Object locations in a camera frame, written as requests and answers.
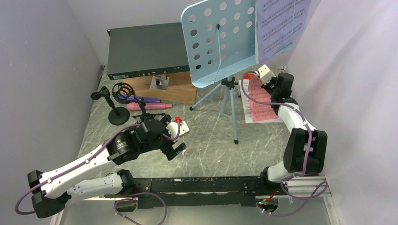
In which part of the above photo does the pink sheet music page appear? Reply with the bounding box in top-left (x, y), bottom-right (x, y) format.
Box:
top-left (247, 75), bottom-right (280, 123)

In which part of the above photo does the white sheet music page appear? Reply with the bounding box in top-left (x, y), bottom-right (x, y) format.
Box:
top-left (238, 80), bottom-right (283, 124)

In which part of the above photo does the pink microphone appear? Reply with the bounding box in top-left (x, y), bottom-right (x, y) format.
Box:
top-left (127, 102), bottom-right (173, 111)

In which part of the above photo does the black round-base mic stand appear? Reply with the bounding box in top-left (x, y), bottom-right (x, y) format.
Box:
top-left (90, 86), bottom-right (130, 126)

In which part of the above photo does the purple microphone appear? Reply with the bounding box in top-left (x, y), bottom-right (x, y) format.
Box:
top-left (116, 94), bottom-right (161, 104)

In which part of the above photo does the lavender sheet music page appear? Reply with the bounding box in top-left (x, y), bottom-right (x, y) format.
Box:
top-left (255, 0), bottom-right (312, 63)

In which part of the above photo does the black tripod mic stand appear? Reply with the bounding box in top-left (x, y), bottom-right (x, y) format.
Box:
top-left (111, 82), bottom-right (166, 122)

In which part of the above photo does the light blue music stand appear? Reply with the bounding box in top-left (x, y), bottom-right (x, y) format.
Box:
top-left (181, 0), bottom-right (256, 144)

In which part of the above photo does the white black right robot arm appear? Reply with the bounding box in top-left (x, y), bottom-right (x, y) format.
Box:
top-left (258, 72), bottom-right (328, 195)

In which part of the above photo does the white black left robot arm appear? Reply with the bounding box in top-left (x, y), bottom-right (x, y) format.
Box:
top-left (28, 117), bottom-right (190, 218)

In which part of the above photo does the wooden board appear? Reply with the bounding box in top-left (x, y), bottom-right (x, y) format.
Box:
top-left (123, 72), bottom-right (197, 105)

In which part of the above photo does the dark green rack unit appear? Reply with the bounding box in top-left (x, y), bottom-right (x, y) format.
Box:
top-left (107, 22), bottom-right (190, 80)

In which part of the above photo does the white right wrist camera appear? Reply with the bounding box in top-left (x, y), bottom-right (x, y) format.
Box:
top-left (258, 64), bottom-right (276, 85)

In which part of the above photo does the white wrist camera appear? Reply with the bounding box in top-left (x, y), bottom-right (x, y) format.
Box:
top-left (166, 117), bottom-right (190, 140)
top-left (258, 64), bottom-right (276, 85)

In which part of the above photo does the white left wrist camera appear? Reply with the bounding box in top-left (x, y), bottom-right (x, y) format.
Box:
top-left (166, 117), bottom-right (190, 140)

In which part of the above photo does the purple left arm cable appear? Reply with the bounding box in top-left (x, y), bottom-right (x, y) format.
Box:
top-left (15, 122), bottom-right (183, 225)

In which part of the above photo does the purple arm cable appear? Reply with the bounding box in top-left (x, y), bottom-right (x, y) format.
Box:
top-left (241, 71), bottom-right (329, 217)
top-left (15, 122), bottom-right (183, 225)

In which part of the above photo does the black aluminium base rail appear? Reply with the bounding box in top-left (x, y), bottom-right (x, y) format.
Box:
top-left (102, 173), bottom-right (330, 215)

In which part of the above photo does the grey metal bracket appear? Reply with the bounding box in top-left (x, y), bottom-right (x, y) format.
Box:
top-left (150, 74), bottom-right (170, 90)

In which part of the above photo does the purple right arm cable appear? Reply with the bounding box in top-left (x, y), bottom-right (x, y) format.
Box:
top-left (241, 71), bottom-right (329, 217)

